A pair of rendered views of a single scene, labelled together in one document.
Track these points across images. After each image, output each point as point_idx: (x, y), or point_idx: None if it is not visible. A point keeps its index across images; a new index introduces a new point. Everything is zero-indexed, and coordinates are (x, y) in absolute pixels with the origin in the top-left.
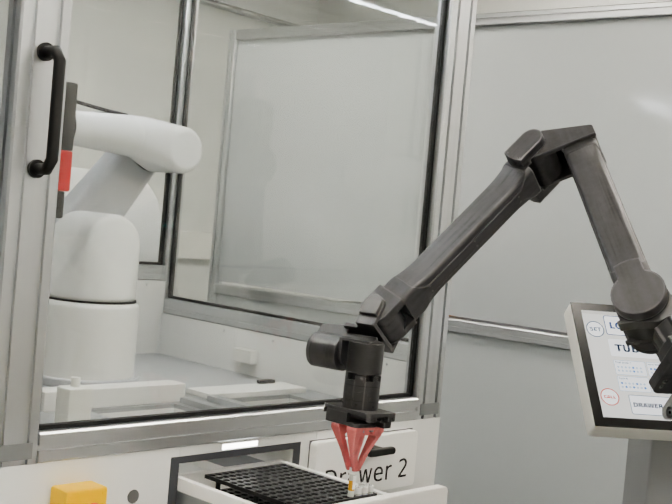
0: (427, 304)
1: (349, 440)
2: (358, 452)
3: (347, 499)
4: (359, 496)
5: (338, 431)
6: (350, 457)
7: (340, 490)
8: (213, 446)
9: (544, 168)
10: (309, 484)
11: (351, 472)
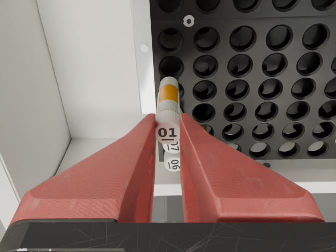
0: None
1: (121, 159)
2: (182, 197)
3: (153, 57)
4: (156, 105)
5: (220, 178)
6: (147, 127)
7: (229, 102)
8: None
9: None
10: (330, 68)
11: (163, 113)
